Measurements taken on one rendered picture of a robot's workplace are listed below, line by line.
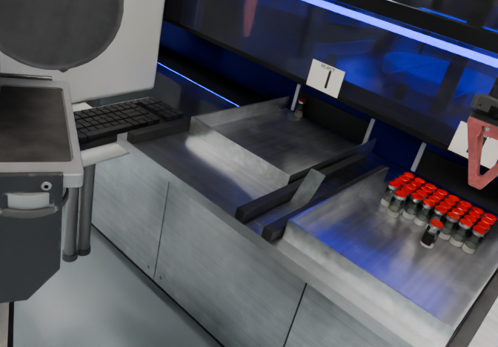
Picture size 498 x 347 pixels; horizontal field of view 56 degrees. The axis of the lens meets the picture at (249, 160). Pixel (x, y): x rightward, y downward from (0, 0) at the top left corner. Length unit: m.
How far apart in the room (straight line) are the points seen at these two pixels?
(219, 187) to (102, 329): 1.01
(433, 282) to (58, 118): 0.57
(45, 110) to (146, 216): 1.08
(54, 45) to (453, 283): 0.66
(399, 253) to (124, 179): 1.13
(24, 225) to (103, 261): 1.45
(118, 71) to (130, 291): 0.89
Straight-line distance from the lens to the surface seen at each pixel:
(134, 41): 1.28
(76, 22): 0.28
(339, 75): 1.04
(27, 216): 0.50
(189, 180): 0.81
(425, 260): 0.80
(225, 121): 1.05
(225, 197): 0.78
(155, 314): 1.77
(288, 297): 1.31
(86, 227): 1.62
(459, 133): 0.95
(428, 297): 0.73
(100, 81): 1.25
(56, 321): 1.75
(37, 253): 0.53
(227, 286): 1.46
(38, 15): 0.28
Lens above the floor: 1.30
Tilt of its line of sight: 27 degrees down
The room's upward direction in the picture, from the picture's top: 14 degrees clockwise
